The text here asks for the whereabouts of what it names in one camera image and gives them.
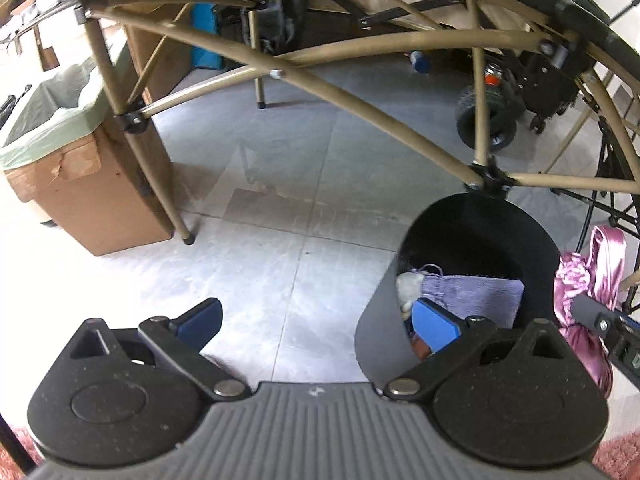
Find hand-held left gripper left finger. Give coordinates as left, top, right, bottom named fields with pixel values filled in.
left=65, top=298, right=251, bottom=402

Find black trash bin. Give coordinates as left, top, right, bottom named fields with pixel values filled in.
left=354, top=192, right=566, bottom=401

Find large cardboard box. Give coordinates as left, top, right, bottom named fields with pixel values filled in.
left=122, top=0, right=201, bottom=106

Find purple drawstring pouch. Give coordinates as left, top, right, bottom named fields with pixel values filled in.
left=420, top=264, right=525, bottom=328

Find cardboard box with green liner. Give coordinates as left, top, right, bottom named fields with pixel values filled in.
left=0, top=45, right=176, bottom=257

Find black folding chair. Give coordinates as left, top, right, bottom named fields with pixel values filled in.
left=550, top=110, right=640, bottom=311

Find olive slatted folding table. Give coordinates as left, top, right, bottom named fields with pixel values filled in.
left=0, top=0, right=640, bottom=246

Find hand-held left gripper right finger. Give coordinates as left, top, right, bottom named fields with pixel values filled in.
left=384, top=298, right=576, bottom=402

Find pink satin cloth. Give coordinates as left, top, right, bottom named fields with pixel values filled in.
left=552, top=225, right=628, bottom=401

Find yellow plush toy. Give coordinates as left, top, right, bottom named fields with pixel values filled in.
left=396, top=271, right=426, bottom=311

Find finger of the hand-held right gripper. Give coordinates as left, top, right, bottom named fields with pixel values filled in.
left=572, top=294, right=640, bottom=373

